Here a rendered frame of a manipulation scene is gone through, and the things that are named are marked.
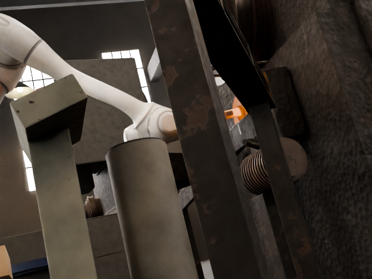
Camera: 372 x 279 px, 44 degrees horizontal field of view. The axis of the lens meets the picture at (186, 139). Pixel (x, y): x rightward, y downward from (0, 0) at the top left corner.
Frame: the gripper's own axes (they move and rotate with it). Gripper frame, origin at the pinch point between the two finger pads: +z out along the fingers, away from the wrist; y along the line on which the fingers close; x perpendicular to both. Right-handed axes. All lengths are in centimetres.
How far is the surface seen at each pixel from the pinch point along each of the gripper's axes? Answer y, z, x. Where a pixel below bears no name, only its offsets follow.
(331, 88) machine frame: 43.9, 10.7, -11.2
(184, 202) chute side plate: -92, 0, -19
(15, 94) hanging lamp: -819, -58, 369
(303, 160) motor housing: 44, -7, -29
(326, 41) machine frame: 47.9, 12.3, 1.6
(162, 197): 70, -54, -30
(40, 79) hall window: -995, 14, 470
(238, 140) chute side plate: -3.7, 0.5, -9.9
